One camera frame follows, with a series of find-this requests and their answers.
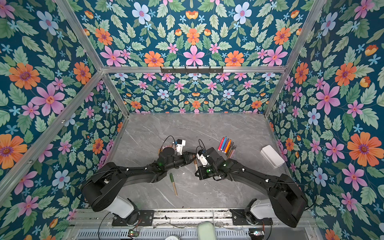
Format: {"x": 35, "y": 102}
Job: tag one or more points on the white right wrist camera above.
{"x": 202, "y": 158}

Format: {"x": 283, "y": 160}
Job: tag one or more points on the blue marker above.
{"x": 223, "y": 144}

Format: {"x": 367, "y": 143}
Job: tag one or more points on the orange marker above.
{"x": 228, "y": 146}

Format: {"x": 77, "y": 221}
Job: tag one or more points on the pale green rounded object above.
{"x": 206, "y": 231}

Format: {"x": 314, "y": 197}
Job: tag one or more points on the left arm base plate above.
{"x": 141, "y": 218}

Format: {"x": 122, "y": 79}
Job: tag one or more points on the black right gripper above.
{"x": 201, "y": 175}

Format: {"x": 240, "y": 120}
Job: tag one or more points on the brown pen clear grip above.
{"x": 230, "y": 149}

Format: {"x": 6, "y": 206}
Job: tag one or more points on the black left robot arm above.
{"x": 101, "y": 191}

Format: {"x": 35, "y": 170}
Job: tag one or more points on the purple marker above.
{"x": 226, "y": 145}

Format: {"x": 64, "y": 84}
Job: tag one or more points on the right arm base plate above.
{"x": 241, "y": 218}

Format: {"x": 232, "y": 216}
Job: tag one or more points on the brown cap beige pen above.
{"x": 196, "y": 165}

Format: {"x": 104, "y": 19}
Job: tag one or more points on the white rectangular box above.
{"x": 272, "y": 156}

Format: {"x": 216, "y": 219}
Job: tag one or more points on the tan cap brown pen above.
{"x": 231, "y": 151}

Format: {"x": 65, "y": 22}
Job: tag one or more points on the green cap beige pen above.
{"x": 173, "y": 184}

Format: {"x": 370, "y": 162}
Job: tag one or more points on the pink highlighter marker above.
{"x": 221, "y": 143}

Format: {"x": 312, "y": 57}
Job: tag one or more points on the black wall hook rail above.
{"x": 191, "y": 70}

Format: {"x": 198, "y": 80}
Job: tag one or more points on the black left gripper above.
{"x": 187, "y": 158}

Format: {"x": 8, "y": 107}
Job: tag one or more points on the tan cap pink pen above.
{"x": 233, "y": 152}

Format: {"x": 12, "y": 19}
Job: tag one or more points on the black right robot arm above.
{"x": 286, "y": 201}

